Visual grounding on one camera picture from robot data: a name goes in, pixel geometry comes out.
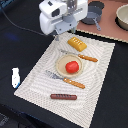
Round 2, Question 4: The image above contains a woven beige placemat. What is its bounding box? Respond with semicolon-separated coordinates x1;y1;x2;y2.
14;33;115;128

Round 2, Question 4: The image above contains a white and blue bottle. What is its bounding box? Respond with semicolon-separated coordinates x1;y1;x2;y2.
12;68;20;88

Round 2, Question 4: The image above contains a dark pot lid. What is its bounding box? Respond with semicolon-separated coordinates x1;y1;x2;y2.
88;1;105;9

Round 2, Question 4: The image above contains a red toy tomato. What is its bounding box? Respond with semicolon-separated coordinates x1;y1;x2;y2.
65;61;79;73

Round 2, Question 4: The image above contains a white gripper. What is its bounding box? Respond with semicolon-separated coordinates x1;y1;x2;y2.
39;0;88;36

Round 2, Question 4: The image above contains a brown toy sausage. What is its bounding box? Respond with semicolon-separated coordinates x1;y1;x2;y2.
50;94;77;100

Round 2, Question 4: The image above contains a knife with orange handle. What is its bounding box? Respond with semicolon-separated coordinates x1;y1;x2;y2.
59;49;98;62

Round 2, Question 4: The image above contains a fork with orange handle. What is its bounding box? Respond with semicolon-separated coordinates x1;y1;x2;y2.
45;70;85;89

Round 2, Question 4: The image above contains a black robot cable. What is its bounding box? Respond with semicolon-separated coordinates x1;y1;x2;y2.
0;4;46;37

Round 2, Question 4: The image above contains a beige bowl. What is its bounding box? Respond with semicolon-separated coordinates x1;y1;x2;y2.
116;4;128;30

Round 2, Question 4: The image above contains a grey toy frying pan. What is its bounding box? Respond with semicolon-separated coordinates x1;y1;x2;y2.
82;6;102;31

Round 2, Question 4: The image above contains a round wooden plate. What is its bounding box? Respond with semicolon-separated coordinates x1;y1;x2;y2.
56;54;83;78

